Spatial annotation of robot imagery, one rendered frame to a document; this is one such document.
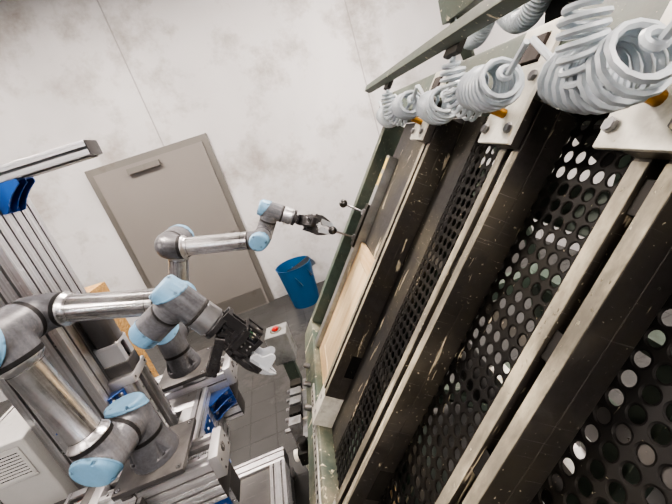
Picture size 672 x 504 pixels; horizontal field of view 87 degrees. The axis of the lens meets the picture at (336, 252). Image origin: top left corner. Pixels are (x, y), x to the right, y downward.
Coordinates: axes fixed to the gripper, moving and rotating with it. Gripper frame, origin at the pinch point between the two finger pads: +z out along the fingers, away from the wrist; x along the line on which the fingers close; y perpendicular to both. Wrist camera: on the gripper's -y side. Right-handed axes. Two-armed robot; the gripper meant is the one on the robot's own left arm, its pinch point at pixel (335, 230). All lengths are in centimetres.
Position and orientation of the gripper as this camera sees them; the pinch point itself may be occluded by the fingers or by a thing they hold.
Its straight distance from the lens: 159.9
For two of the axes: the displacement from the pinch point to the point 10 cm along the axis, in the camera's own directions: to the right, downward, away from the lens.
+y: -2.1, 0.1, 9.8
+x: -2.8, 9.6, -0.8
